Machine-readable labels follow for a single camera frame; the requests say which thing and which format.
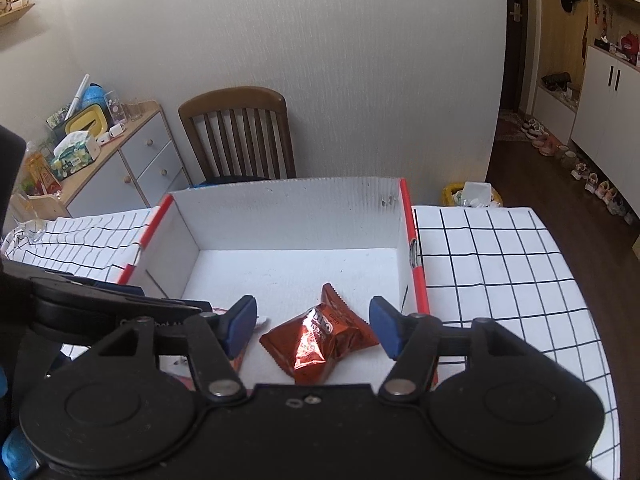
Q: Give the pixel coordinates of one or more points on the yellow lined trash bin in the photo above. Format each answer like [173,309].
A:
[472,195]

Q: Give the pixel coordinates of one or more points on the shiny red snack packet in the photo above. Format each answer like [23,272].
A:
[310,340]

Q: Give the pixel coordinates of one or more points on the clear cup with pink print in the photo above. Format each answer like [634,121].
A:
[115,107]

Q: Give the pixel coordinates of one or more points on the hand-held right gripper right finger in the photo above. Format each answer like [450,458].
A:
[384,327]

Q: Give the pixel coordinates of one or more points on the green printed box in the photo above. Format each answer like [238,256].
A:
[57,116]

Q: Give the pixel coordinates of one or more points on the white floor cabinet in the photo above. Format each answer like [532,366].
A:
[600,110]

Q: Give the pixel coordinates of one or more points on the blue plastic jar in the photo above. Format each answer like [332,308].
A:
[95,96]

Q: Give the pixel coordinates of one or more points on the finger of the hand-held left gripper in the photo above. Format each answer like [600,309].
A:
[117,288]
[100,310]

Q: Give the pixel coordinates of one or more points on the dark brown door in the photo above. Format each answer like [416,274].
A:
[512,60]

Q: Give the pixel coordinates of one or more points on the grey wooden sideboard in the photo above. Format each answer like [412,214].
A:
[150,160]

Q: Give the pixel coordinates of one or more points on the yellow plastic container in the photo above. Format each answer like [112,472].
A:
[87,121]

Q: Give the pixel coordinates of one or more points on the low white bench cabinet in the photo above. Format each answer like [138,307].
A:
[555,110]

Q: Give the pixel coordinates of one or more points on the wooden wall shelf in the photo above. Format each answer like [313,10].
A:
[15,15]

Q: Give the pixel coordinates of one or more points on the row of shoes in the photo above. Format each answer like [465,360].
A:
[595,185]

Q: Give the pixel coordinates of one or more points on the black white checkered tablecloth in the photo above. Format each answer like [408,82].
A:
[500,270]

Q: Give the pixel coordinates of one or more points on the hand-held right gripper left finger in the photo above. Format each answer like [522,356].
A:
[242,325]

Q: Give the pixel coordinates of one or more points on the patterned door rug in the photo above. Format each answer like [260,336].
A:
[510,127]

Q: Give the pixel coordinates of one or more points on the clear plastic wrap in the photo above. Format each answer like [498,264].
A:
[30,230]

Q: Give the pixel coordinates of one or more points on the small white device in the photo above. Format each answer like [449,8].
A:
[116,131]

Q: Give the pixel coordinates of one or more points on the dark bag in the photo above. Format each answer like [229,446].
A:
[556,81]

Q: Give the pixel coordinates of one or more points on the red cardboard box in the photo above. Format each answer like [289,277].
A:
[300,220]

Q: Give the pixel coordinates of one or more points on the clear drinking glass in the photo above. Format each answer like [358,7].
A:
[135,110]

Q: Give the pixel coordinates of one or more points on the orange red packet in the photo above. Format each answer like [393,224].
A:
[42,175]

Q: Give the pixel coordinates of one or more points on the brown wooden chair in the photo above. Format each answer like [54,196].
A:
[235,130]

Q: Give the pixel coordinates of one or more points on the green patterned tissue pack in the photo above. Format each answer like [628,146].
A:
[75,152]

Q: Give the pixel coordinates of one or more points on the white rolled tube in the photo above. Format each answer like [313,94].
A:
[79,95]

